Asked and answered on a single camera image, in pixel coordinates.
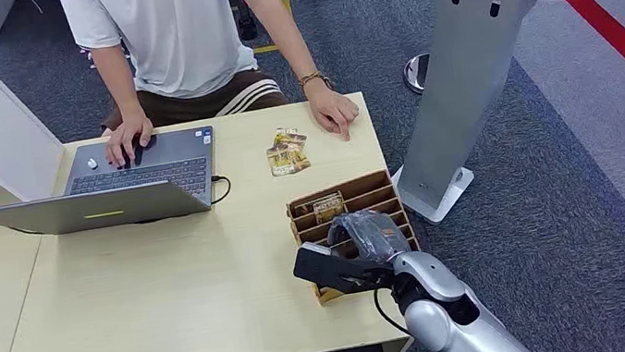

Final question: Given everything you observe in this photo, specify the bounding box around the person's right hand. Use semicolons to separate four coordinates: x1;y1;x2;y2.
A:
99;108;162;173

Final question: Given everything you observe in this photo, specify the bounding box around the person's left hand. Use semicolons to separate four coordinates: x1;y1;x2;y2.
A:
304;81;365;149

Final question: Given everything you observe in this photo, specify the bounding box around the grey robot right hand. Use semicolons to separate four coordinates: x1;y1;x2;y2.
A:
324;203;415;272

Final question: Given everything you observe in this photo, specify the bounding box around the wooden slotted card holder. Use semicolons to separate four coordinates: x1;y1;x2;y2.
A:
282;165;428;310

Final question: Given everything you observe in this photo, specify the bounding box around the person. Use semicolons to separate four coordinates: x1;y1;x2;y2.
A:
56;0;365;182

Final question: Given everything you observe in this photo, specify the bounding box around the grey laptop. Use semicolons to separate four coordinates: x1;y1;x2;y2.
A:
0;125;227;245

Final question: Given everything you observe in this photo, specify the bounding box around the chrome stanchion base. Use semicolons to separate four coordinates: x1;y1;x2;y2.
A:
399;51;437;99

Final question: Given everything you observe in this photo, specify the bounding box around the black shoe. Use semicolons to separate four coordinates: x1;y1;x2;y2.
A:
232;0;262;44

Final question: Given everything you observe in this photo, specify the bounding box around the grey kiosk stand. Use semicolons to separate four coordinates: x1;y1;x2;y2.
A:
362;0;625;231

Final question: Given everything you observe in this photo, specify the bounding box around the beaded bracelet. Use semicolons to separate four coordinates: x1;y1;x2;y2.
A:
296;67;335;95

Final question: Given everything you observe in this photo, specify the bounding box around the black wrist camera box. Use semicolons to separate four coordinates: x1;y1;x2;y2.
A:
288;230;397;303

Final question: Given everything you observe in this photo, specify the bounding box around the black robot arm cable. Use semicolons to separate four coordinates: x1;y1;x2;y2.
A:
372;284;413;341

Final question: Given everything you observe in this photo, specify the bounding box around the black laptop cable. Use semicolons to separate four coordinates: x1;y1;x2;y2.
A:
206;173;235;207

